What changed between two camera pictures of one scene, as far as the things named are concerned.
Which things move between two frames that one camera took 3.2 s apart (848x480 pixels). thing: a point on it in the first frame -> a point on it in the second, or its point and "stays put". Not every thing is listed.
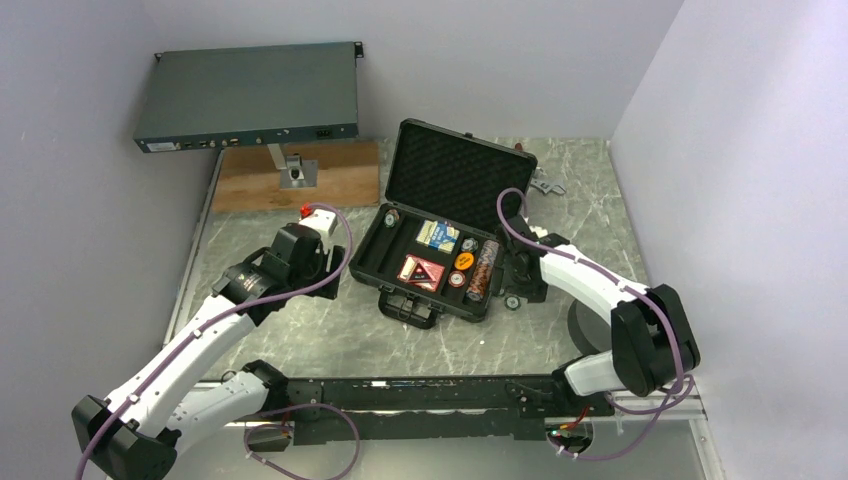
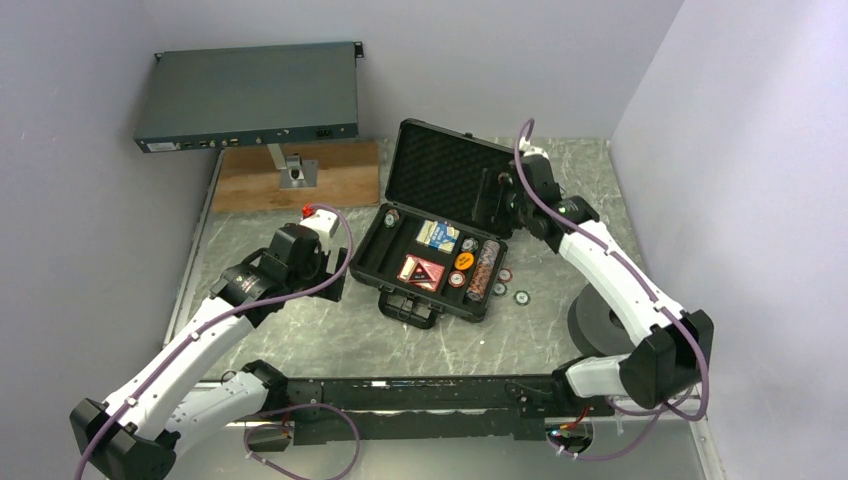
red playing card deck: x=421 y=273 stays put
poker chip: x=390 y=218 stays put
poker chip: x=457 y=279 stays put
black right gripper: x=535 y=291 -> x=493 y=184
